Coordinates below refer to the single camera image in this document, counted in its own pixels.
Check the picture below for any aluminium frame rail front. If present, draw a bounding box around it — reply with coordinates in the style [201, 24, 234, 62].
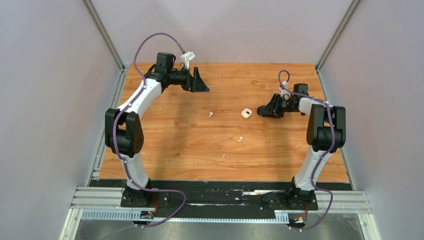
[70, 187, 373, 214]

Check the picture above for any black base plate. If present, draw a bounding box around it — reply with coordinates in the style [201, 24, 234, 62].
[88, 179, 353, 220]

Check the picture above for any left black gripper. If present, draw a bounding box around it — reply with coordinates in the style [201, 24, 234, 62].
[167, 66, 210, 93]

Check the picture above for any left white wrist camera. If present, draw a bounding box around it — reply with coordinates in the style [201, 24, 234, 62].
[180, 51, 196, 70]

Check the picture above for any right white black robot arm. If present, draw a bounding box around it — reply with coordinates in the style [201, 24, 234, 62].
[256, 83, 346, 209]

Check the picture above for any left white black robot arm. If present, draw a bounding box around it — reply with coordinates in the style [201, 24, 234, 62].
[104, 51, 210, 207]

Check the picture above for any white earbud charging case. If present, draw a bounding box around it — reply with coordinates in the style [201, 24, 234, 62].
[241, 108, 253, 119]

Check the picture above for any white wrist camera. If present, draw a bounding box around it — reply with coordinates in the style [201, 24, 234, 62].
[180, 51, 196, 70]
[279, 80, 291, 100]

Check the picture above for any left aluminium corner post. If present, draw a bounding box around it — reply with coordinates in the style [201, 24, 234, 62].
[82, 0, 126, 72]

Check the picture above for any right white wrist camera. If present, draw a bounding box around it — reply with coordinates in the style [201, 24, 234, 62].
[279, 80, 291, 100]

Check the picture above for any slotted cable duct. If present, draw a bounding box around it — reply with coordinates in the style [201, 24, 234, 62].
[81, 209, 290, 223]

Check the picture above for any right aluminium corner post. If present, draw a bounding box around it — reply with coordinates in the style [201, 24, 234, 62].
[315, 0, 362, 73]

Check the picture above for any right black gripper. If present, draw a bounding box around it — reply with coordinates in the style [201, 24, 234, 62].
[259, 93, 296, 118]

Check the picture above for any aluminium corner post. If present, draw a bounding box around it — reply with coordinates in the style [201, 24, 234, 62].
[82, 0, 126, 72]
[315, 0, 362, 73]

